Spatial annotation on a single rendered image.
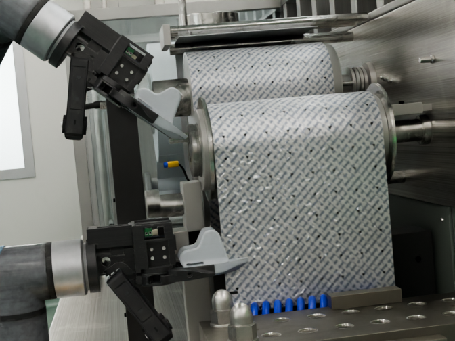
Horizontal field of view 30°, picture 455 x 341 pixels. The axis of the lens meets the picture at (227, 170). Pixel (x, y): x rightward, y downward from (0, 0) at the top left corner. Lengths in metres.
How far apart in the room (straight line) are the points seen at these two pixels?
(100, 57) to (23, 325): 0.37
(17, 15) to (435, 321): 0.65
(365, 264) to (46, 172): 5.63
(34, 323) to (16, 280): 0.06
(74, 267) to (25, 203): 5.65
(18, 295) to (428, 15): 0.67
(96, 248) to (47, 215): 5.62
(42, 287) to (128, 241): 0.12
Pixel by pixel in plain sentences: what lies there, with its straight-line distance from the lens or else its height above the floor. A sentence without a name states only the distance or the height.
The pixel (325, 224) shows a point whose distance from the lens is 1.17.
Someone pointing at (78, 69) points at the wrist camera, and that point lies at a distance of 1.17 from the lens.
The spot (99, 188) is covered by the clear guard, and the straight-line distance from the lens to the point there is 2.17.
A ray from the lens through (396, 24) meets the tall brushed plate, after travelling 1.37.
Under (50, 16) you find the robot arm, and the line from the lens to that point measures 1.16.
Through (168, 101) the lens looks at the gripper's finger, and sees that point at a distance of 1.16.
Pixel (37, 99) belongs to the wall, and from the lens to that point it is 6.72.
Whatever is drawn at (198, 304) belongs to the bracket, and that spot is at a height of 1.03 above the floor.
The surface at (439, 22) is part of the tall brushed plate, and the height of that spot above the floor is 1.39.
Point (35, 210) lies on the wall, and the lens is 6.74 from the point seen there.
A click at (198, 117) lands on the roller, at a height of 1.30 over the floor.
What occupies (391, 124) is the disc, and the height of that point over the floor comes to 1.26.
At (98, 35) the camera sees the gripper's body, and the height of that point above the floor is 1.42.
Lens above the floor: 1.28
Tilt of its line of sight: 3 degrees down
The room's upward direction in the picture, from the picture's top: 5 degrees counter-clockwise
